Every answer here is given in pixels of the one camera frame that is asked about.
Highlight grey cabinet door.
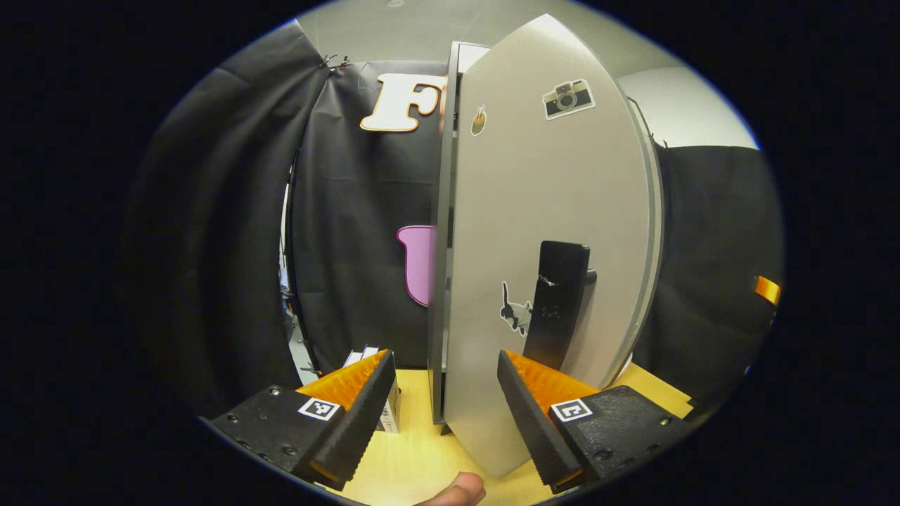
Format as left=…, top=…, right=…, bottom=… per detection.
left=443, top=13, right=666, bottom=480

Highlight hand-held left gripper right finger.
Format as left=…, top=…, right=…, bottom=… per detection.
left=496, top=349, right=695, bottom=495

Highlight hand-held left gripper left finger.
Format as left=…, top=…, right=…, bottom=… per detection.
left=207, top=349, right=398, bottom=492

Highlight white and blue box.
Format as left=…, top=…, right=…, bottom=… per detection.
left=343, top=346, right=403, bottom=434

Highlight grey cabinet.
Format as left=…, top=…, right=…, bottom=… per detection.
left=427, top=39, right=493, bottom=427

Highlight black door handle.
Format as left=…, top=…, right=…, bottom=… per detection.
left=523, top=240, right=598, bottom=372

